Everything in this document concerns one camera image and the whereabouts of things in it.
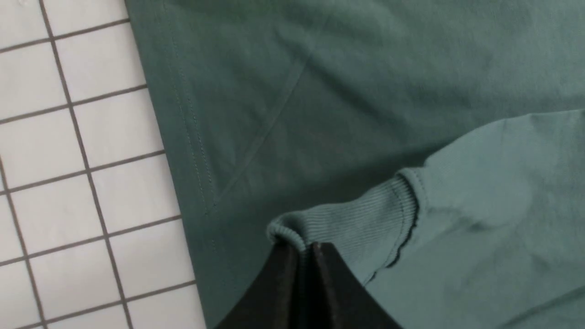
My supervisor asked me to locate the white grid tablecloth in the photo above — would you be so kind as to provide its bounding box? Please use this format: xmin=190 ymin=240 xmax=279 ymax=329
xmin=0 ymin=0 xmax=206 ymax=329

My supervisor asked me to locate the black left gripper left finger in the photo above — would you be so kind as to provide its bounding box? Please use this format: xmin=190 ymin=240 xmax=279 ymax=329
xmin=217 ymin=243 xmax=298 ymax=329

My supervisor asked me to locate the green long-sleeve top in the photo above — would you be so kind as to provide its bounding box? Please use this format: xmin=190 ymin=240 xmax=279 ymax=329
xmin=126 ymin=0 xmax=585 ymax=329

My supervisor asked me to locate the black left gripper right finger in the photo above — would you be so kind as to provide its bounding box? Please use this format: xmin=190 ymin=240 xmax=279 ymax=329
xmin=306 ymin=242 xmax=401 ymax=329

